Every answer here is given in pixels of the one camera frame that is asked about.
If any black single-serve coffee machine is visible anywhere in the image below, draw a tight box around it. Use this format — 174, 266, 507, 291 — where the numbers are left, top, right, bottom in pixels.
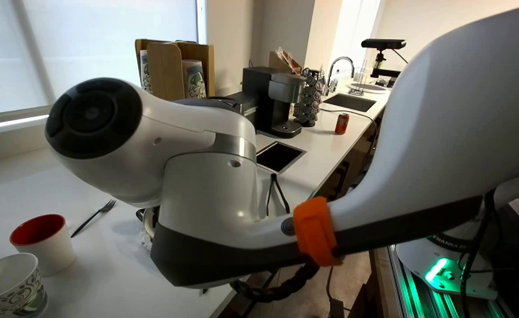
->
241, 65, 304, 139

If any coffee pod holder rack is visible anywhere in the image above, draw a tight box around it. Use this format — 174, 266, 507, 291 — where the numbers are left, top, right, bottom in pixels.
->
294, 67, 327, 129

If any large patterned paper cup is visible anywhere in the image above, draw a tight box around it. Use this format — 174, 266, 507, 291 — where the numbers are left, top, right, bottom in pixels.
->
0, 252, 50, 318

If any red soda can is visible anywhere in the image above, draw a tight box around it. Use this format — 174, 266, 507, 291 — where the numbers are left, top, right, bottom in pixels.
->
334, 111, 352, 136

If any wooden condiment box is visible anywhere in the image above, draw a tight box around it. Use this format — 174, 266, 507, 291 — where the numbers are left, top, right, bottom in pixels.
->
267, 46, 304, 76

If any stack of patterned paper cups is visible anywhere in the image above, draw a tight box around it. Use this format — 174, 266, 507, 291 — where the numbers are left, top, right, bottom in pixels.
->
138, 49, 151, 91
181, 58, 209, 100

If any chrome sink faucet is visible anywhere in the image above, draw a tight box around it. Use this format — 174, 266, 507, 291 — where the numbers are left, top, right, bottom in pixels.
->
327, 54, 357, 91

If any black plastic fork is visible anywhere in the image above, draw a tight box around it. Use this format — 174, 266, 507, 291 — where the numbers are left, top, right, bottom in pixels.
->
70, 197, 119, 240

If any window with white blind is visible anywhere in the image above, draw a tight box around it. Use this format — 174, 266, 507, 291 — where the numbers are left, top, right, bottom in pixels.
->
0, 0, 209, 127

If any robot mounting stand green light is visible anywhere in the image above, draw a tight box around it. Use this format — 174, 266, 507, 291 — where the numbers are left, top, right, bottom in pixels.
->
368, 236, 516, 318

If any white mug red inside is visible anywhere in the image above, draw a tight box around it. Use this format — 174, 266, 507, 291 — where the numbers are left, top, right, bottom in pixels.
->
10, 212, 77, 275

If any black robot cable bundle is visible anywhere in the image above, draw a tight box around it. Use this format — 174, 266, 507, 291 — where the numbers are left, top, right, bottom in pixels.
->
230, 261, 322, 305

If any black floor power cable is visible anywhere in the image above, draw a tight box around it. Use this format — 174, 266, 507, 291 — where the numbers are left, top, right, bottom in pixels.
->
325, 266, 348, 318

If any black stereo camera on tripod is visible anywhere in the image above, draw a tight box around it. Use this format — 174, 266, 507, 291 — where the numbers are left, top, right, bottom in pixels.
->
361, 37, 410, 81

